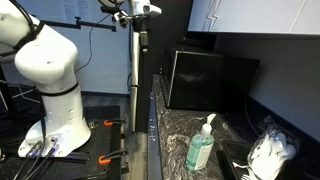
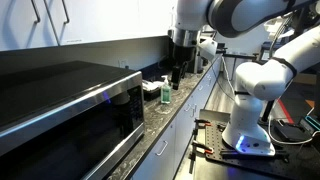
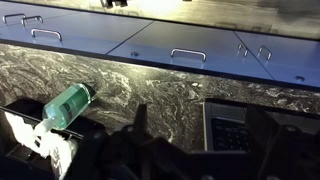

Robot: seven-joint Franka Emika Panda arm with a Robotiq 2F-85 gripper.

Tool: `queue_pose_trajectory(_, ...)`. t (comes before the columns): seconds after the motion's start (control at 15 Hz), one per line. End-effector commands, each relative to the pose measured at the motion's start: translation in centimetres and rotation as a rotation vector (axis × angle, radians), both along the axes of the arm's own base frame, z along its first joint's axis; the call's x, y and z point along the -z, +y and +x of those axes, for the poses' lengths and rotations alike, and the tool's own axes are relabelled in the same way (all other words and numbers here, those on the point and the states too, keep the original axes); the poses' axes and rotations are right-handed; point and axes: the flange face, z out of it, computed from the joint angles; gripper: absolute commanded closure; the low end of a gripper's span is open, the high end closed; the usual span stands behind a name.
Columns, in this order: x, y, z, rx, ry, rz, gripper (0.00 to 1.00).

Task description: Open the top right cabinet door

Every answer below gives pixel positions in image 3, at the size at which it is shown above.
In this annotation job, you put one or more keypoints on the black plastic tray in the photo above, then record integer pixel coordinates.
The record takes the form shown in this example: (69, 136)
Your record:
(23, 106)

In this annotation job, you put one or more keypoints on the round cabinet lock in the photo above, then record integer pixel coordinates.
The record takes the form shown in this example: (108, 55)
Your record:
(134, 53)
(300, 78)

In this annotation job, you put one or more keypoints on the blue base cabinet front panel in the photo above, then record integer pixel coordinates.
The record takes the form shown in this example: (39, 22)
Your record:
(200, 36)
(293, 56)

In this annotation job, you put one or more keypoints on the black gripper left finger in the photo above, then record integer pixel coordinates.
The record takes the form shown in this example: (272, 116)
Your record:
(141, 116)

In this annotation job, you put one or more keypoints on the green hand soap pump bottle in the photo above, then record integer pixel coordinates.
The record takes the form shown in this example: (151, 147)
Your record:
(70, 105)

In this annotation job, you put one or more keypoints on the clear bag of white cutlery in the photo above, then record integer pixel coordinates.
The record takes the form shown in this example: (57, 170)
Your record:
(50, 143)

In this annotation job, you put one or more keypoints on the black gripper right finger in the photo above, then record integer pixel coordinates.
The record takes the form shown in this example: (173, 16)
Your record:
(260, 123)

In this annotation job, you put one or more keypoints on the black microwave oven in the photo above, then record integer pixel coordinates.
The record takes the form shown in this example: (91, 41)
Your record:
(226, 133)

